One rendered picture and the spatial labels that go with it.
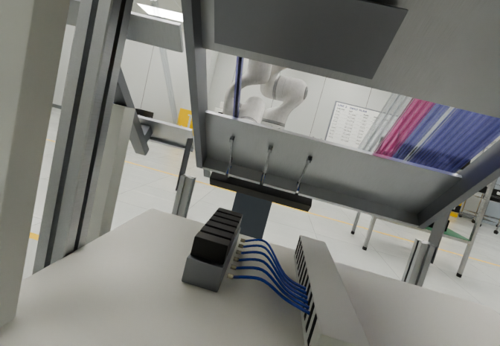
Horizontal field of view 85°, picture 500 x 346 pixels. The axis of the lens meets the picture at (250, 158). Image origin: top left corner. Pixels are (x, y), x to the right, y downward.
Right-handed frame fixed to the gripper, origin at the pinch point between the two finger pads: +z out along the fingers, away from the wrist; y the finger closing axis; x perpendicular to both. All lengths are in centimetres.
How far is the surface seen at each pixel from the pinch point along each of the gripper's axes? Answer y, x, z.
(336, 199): -33.9, 3.6, 6.1
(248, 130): -4.1, 20.0, 3.4
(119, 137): 29.7, 14.1, 12.3
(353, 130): -197, -414, -512
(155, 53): 379, -364, -565
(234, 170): -1.7, 3.7, 5.8
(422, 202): -56, 9, 3
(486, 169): -58, 29, 6
